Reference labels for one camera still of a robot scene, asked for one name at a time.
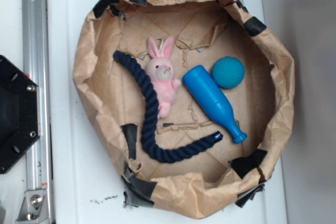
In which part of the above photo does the dark blue twisted rope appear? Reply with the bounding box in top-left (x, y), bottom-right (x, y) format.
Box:
top-left (112, 50), bottom-right (224, 164)

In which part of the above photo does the brown paper bag bin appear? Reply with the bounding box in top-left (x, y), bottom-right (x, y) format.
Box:
top-left (72, 0), bottom-right (295, 219)

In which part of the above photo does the pink plush bunny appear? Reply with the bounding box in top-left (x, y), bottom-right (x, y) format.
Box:
top-left (145, 36), bottom-right (182, 119)

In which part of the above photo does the blue plastic bottle toy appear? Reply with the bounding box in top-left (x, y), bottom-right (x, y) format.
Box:
top-left (182, 65), bottom-right (247, 144)

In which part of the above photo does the blue dimpled ball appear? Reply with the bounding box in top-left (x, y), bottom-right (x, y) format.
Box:
top-left (212, 56), bottom-right (245, 89)

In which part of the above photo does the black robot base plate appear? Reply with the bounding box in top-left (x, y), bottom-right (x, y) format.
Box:
top-left (1, 56), bottom-right (39, 174)

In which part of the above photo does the metal corner bracket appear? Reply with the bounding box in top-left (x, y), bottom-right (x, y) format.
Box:
top-left (15, 189), bottom-right (49, 223)

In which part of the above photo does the aluminium extrusion rail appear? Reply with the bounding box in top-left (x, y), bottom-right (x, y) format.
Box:
top-left (22, 0), bottom-right (56, 223)

